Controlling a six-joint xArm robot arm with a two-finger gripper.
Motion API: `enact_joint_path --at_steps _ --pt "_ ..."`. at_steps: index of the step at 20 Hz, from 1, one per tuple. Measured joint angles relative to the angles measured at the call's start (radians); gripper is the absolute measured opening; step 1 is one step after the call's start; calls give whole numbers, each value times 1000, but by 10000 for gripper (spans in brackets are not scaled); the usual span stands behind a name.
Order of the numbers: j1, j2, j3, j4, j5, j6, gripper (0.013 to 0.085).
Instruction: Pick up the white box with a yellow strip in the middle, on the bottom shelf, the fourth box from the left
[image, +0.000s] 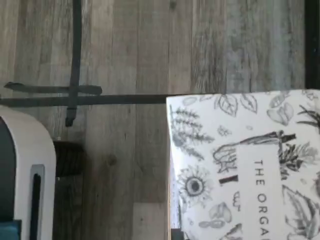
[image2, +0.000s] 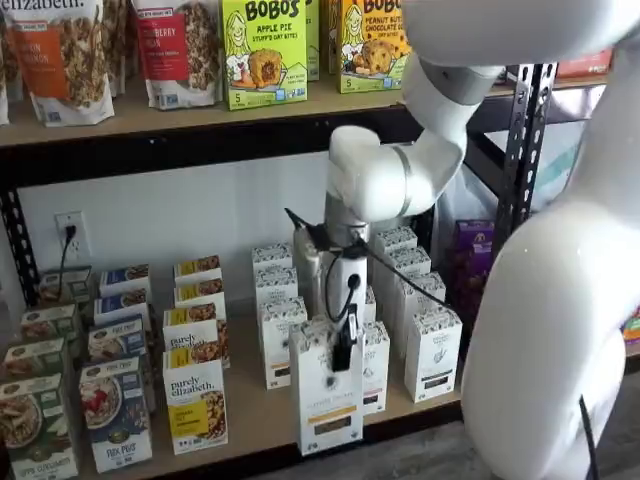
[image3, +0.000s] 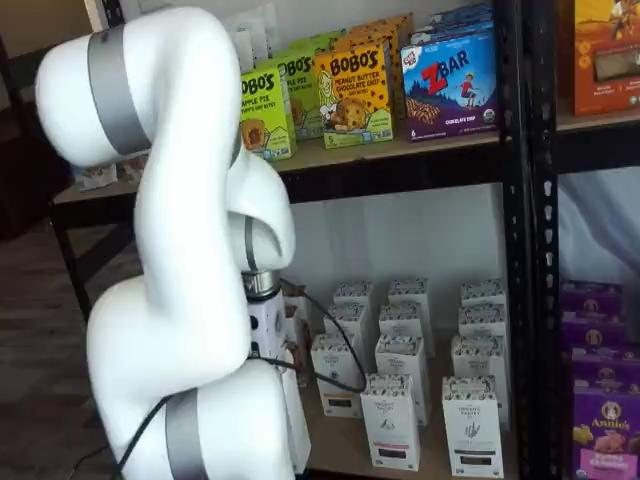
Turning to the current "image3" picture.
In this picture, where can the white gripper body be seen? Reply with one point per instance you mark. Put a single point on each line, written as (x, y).
(267, 325)

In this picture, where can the white box yellow strip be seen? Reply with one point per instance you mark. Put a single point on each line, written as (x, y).
(330, 360)
(351, 315)
(355, 292)
(298, 425)

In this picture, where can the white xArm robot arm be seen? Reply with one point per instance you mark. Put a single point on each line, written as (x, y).
(175, 250)

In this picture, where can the white box pink strip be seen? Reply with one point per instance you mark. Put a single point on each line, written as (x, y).
(400, 355)
(390, 425)
(400, 320)
(409, 290)

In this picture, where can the black metal shelf rack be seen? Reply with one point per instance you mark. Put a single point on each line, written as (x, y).
(537, 350)
(400, 170)

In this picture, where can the green Bobo's apple pie box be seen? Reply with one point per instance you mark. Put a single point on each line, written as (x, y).
(320, 40)
(302, 100)
(272, 115)

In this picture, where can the white box dark strip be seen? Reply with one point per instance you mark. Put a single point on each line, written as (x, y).
(482, 292)
(470, 430)
(477, 355)
(482, 320)

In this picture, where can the yellow Bobo's peanut butter box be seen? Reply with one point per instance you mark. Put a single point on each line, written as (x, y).
(400, 21)
(372, 35)
(350, 100)

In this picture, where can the blue purple Zbar box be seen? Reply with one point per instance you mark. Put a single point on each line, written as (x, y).
(460, 14)
(450, 34)
(450, 100)

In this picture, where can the purple Annie's snack box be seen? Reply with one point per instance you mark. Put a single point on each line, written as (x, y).
(607, 435)
(592, 332)
(590, 300)
(605, 365)

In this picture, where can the orange snack box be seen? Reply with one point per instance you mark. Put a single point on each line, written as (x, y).
(605, 50)

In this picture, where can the blue label granola bag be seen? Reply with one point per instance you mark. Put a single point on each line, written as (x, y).
(97, 177)

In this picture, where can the white granola bag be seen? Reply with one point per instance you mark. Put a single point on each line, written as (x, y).
(264, 35)
(246, 50)

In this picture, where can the dark brown furniture piece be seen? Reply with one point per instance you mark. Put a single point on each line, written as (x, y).
(20, 200)

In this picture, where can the white plastic sheet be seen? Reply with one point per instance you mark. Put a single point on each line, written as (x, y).
(600, 225)

